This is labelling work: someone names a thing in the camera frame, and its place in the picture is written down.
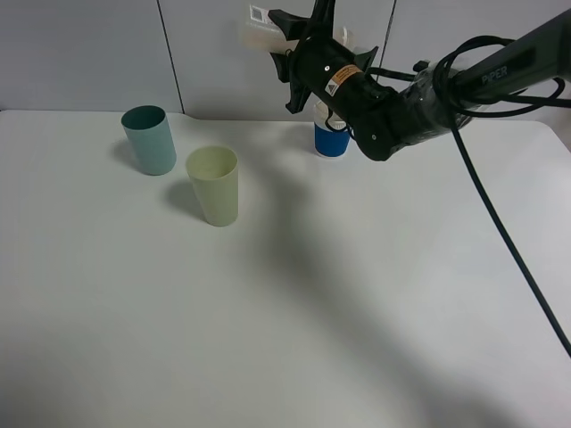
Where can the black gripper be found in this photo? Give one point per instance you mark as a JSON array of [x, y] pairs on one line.
[[322, 67]]

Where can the pale green plastic cup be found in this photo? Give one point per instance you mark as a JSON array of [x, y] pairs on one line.
[[213, 173]]

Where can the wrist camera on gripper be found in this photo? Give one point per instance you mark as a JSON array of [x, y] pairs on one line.
[[321, 23]]

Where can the blue white paper cup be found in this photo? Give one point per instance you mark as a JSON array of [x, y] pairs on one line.
[[331, 135]]

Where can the teal plastic cup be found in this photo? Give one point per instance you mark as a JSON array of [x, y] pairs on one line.
[[148, 131]]

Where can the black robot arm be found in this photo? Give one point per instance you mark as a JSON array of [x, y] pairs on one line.
[[531, 71]]

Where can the clear plastic drink bottle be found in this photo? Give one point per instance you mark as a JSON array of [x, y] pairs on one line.
[[259, 32]]

